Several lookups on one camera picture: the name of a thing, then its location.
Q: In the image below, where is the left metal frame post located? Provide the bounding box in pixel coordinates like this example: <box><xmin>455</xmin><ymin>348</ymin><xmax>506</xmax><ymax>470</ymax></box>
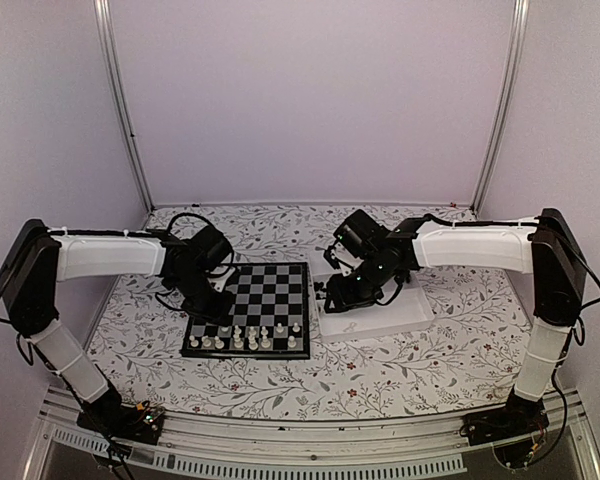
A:
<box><xmin>93</xmin><ymin>0</ymin><xmax>155</xmax><ymax>212</ymax></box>

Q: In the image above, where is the black chess pieces pile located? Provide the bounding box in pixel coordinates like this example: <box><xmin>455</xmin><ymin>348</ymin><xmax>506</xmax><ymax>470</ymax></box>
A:
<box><xmin>313</xmin><ymin>282</ymin><xmax>327</xmax><ymax>300</ymax></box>

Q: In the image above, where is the right metal frame post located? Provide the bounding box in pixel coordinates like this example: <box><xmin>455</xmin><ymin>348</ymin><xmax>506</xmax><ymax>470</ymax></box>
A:
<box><xmin>471</xmin><ymin>0</ymin><xmax>530</xmax><ymax>215</ymax></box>

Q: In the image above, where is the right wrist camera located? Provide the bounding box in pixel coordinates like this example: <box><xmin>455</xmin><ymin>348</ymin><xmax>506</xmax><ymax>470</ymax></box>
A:
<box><xmin>323</xmin><ymin>244</ymin><xmax>354</xmax><ymax>271</ymax></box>

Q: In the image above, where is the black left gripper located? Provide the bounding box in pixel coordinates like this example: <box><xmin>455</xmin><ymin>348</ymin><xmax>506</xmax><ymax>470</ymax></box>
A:
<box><xmin>171</xmin><ymin>270</ymin><xmax>235</xmax><ymax>327</ymax></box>

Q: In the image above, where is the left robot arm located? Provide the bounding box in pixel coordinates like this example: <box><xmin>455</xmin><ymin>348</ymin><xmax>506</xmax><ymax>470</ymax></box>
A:
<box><xmin>0</xmin><ymin>219</ymin><xmax>235</xmax><ymax>434</ymax></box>

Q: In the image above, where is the metal frame post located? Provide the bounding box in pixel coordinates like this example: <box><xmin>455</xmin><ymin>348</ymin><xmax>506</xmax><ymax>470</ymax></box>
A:
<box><xmin>93</xmin><ymin>0</ymin><xmax>155</xmax><ymax>212</ymax></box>
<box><xmin>471</xmin><ymin>0</ymin><xmax>530</xmax><ymax>215</ymax></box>

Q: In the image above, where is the white plastic tray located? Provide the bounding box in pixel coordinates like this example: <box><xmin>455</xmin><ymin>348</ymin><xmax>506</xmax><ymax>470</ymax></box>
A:
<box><xmin>312</xmin><ymin>274</ymin><xmax>434</xmax><ymax>343</ymax></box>

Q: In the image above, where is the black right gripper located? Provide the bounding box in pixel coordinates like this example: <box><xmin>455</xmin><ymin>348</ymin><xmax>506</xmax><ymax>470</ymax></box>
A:
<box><xmin>324</xmin><ymin>253</ymin><xmax>393</xmax><ymax>314</ymax></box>

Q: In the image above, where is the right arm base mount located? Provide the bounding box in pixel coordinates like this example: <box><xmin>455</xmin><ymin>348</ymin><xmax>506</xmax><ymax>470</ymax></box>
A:
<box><xmin>459</xmin><ymin>395</ymin><xmax>549</xmax><ymax>469</ymax></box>

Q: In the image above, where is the floral table mat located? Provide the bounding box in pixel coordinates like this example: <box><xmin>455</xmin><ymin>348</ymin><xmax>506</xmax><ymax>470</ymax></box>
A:
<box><xmin>79</xmin><ymin>202</ymin><xmax>551</xmax><ymax>419</ymax></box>

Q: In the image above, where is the black grey chessboard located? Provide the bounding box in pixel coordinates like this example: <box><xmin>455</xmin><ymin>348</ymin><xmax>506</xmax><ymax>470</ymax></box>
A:
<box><xmin>180</xmin><ymin>262</ymin><xmax>311</xmax><ymax>360</ymax></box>

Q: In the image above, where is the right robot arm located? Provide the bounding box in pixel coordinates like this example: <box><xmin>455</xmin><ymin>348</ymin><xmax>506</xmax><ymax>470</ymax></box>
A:
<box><xmin>324</xmin><ymin>208</ymin><xmax>596</xmax><ymax>436</ymax></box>

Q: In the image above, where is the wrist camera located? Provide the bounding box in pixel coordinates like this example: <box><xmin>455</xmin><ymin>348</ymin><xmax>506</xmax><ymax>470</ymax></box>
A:
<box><xmin>209</xmin><ymin>267</ymin><xmax>237</xmax><ymax>292</ymax></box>
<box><xmin>323</xmin><ymin>244</ymin><xmax>354</xmax><ymax>271</ymax></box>

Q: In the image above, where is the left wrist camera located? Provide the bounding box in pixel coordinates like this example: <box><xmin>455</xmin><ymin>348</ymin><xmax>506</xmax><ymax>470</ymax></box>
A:
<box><xmin>209</xmin><ymin>267</ymin><xmax>237</xmax><ymax>292</ymax></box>

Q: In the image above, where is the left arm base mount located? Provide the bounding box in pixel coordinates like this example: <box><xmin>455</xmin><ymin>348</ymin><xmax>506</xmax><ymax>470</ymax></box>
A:
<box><xmin>77</xmin><ymin>396</ymin><xmax>165</xmax><ymax>445</ymax></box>

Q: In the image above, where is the aluminium front rail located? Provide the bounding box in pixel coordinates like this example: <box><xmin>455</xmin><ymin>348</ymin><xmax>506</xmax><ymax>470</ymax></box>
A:
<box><xmin>23</xmin><ymin>388</ymin><xmax>600</xmax><ymax>479</ymax></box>

